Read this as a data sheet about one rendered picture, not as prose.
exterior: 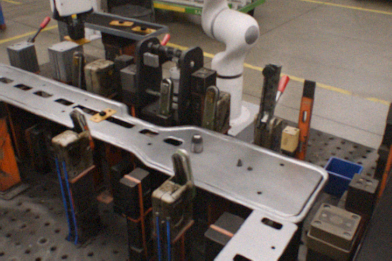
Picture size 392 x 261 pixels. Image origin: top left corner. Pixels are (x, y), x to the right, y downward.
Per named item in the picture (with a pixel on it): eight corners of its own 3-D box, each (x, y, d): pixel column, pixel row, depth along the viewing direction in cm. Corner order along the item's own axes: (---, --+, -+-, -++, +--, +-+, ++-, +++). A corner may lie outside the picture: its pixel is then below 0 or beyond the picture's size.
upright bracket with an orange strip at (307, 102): (283, 232, 128) (303, 80, 104) (285, 229, 129) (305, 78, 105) (293, 236, 126) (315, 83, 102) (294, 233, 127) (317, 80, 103)
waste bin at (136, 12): (95, 63, 431) (86, -10, 397) (133, 48, 469) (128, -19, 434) (130, 75, 405) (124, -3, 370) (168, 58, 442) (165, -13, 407)
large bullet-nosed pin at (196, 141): (188, 155, 113) (188, 134, 110) (195, 150, 115) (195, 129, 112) (198, 159, 111) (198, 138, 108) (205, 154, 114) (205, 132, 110)
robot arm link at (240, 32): (228, 63, 168) (230, 3, 157) (262, 78, 155) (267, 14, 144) (205, 71, 162) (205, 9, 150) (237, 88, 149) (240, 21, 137)
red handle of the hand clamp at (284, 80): (255, 118, 114) (279, 72, 119) (257, 122, 115) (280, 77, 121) (270, 123, 111) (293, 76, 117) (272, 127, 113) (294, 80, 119)
